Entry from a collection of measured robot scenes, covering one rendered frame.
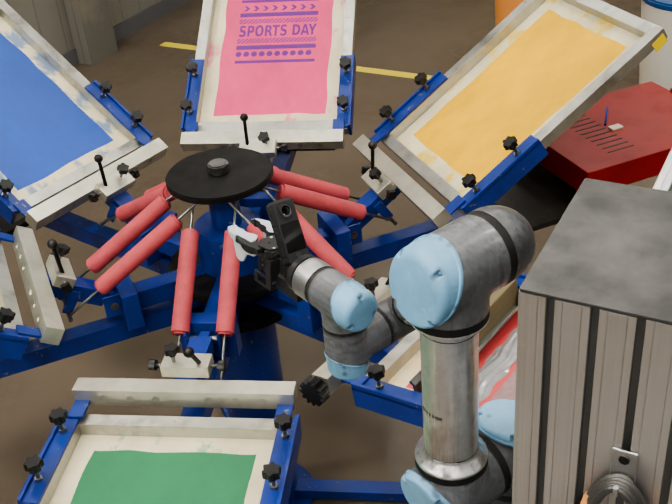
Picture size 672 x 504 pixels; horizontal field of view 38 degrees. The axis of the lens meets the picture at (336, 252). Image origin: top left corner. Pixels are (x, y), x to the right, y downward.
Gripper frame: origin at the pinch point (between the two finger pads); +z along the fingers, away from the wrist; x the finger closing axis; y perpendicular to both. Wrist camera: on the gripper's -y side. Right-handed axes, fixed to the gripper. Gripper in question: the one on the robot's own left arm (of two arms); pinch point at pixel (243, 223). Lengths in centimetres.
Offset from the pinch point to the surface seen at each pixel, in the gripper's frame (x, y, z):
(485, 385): 61, 57, -12
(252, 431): 14, 68, 19
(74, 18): 200, 107, 527
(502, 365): 69, 55, -10
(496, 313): 78, 49, 1
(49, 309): -11, 54, 77
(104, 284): 8, 56, 84
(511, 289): 86, 46, 4
